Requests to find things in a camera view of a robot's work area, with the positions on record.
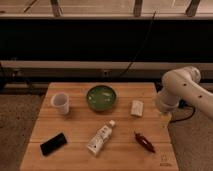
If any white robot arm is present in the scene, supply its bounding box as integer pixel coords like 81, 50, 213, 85
155, 66, 213, 121

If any small white box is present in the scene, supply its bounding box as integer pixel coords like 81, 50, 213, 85
131, 100, 144, 117

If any black floor cable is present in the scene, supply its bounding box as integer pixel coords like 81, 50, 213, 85
169, 101, 197, 123

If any white plastic bottle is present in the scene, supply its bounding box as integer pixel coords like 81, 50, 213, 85
87, 120, 115, 156

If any red chili pepper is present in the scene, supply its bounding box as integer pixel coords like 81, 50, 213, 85
135, 133, 155, 153

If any white plastic cup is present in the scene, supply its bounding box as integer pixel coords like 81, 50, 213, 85
50, 92, 69, 115

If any black rectangular block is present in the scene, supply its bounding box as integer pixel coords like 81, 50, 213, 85
40, 133, 67, 156

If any black hanging cable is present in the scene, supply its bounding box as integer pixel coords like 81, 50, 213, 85
118, 10, 158, 78

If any green bowl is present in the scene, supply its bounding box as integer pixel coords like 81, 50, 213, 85
86, 85, 117, 112

